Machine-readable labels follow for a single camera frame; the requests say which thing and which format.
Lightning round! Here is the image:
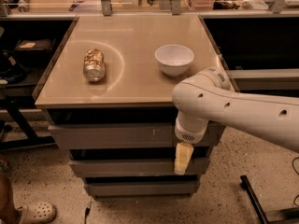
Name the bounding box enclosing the yellow foam-padded gripper finger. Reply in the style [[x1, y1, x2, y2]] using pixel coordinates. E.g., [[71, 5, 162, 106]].
[[174, 143, 193, 175]]

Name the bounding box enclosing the grey top drawer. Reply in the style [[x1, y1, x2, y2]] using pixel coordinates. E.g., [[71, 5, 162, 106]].
[[47, 121, 226, 151]]

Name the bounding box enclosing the grey drawer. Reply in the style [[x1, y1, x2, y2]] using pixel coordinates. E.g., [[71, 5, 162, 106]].
[[84, 181, 200, 197], [68, 156, 211, 179], [47, 121, 226, 151]]

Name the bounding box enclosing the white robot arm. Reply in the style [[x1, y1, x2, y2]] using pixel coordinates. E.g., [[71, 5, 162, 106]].
[[172, 67, 299, 175]]

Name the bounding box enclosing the grey bottom drawer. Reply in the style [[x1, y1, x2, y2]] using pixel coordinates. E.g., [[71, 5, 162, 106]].
[[84, 181, 200, 197]]

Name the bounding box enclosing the grey drawer cabinet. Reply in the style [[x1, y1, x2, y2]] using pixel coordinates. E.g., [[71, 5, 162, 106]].
[[32, 14, 243, 201]]

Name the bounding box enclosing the grey middle drawer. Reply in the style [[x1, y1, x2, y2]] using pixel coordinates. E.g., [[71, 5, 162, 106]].
[[68, 156, 211, 179]]

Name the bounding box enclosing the white ceramic bowl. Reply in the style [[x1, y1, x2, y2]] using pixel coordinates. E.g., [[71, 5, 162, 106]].
[[155, 44, 194, 77]]

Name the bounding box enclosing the black metal stand base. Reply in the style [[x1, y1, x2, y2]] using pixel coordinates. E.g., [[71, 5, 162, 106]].
[[240, 175, 299, 224]]

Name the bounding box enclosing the silver can lying down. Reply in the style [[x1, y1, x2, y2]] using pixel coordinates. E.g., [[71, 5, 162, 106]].
[[83, 49, 106, 82]]

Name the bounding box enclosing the white clog shoe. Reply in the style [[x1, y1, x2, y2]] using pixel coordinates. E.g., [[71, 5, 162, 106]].
[[18, 202, 56, 224]]

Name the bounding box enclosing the person's bare leg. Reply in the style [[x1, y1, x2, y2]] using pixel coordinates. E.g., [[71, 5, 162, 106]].
[[0, 172, 21, 224]]

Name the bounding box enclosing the black box on shelf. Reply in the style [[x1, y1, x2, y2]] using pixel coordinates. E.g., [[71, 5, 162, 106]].
[[14, 39, 55, 57]]

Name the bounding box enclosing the black table leg frame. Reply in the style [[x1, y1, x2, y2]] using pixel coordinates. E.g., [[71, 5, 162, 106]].
[[0, 96, 55, 150]]

